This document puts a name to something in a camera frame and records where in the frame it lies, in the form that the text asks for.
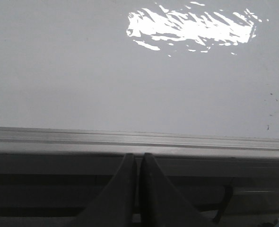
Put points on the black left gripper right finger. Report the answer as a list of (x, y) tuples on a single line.
[(161, 204)]

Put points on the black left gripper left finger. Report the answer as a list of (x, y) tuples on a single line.
[(114, 205)]

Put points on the white whiteboard with aluminium frame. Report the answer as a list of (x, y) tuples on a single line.
[(169, 77)]

